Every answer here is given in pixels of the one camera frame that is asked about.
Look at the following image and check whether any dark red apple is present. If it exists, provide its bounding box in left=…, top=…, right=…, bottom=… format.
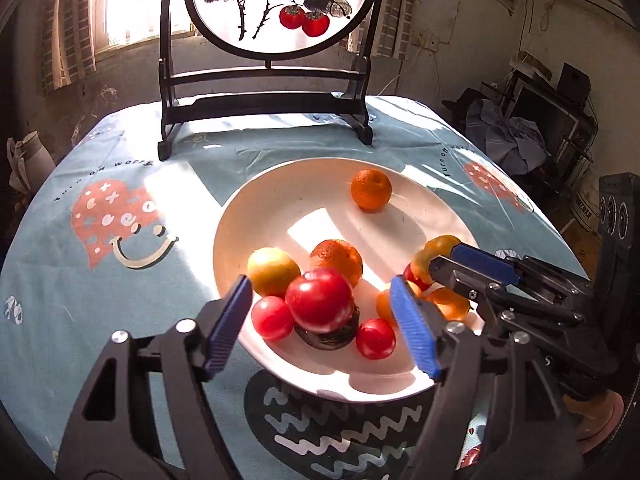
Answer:
left=285, top=268, right=354, bottom=334

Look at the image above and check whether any yellow-green fruit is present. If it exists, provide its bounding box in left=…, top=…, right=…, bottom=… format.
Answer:
left=246, top=247, right=302, bottom=297

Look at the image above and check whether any small yellow fruit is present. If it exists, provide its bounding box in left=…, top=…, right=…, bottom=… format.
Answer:
left=424, top=287, right=471, bottom=321

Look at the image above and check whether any curtain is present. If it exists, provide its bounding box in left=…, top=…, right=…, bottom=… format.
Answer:
left=39, top=0, right=96, bottom=94
left=372, top=0, right=416, bottom=61

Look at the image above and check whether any light blue patterned tablecloth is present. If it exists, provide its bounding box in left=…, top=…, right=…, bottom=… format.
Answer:
left=1, top=96, right=582, bottom=479

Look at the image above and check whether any large textured orange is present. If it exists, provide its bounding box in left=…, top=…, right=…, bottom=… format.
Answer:
left=349, top=169, right=393, bottom=212

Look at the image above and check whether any wrinkled dark passion fruit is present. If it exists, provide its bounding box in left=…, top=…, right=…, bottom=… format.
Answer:
left=294, top=304, right=360, bottom=351

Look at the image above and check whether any yellow spotted fruit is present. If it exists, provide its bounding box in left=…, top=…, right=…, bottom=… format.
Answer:
left=409, top=248, right=436, bottom=287

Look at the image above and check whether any left curtain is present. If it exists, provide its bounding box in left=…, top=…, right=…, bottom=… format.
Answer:
left=39, top=0, right=96, bottom=94

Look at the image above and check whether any white oval plate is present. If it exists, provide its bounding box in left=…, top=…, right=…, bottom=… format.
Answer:
left=213, top=158, right=476, bottom=403

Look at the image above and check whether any black speaker box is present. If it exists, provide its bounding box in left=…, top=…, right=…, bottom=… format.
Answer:
left=594, top=172, right=639, bottom=308

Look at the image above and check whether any small red fruit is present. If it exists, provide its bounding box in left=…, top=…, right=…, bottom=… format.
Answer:
left=250, top=296, right=294, bottom=341

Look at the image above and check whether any pile of grey clothes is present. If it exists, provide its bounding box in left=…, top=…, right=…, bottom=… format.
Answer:
left=442, top=88, right=548, bottom=177

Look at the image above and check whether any right hand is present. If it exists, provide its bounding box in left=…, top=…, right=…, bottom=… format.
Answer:
left=563, top=390, right=624, bottom=454

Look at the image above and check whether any right curtain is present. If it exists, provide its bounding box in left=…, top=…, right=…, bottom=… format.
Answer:
left=372, top=0, right=416, bottom=61

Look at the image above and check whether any white ceramic jug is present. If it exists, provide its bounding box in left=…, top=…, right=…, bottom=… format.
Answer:
left=6, top=131, right=56, bottom=197

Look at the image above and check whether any small red cherry tomato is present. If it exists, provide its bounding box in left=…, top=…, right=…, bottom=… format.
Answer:
left=356, top=318, right=396, bottom=361

